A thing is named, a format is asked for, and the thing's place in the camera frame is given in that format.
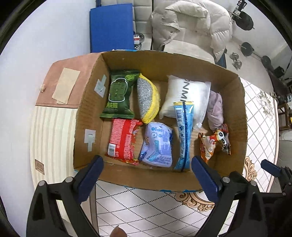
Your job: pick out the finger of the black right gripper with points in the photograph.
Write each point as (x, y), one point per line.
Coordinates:
(271, 168)

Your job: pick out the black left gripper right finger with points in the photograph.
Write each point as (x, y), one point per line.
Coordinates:
(249, 218)

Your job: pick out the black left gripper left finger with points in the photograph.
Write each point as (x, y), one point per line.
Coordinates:
(44, 218)

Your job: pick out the orange panda snack packet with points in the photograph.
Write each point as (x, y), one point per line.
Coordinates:
(208, 143)

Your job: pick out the purple cloth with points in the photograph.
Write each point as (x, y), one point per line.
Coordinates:
(215, 110)

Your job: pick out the light blue tissue pack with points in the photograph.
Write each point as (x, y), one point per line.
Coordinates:
(157, 145)

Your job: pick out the green snack packet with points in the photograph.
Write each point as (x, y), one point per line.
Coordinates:
(120, 89)

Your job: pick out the long blue snack packet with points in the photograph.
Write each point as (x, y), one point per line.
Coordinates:
(184, 117)

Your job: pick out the left human hand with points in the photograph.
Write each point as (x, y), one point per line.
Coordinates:
(118, 232)

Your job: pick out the red snack packet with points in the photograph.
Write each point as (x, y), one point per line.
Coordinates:
(122, 140)

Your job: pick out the floral white tablecloth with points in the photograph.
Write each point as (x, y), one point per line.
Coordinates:
(156, 213)

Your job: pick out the steel dumbbell pair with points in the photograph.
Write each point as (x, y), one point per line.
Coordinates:
(236, 62)

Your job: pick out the yellow silver scouring sponge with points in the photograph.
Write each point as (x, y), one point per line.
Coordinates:
(148, 99)

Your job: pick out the white pillow pack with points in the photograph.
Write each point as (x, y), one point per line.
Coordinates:
(186, 90)

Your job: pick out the black barbell weights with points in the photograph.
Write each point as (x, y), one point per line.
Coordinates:
(265, 39)

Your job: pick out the beige armchair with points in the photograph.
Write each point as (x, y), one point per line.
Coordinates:
(182, 45)

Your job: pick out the white puffer jacket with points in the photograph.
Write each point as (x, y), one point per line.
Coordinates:
(191, 22)

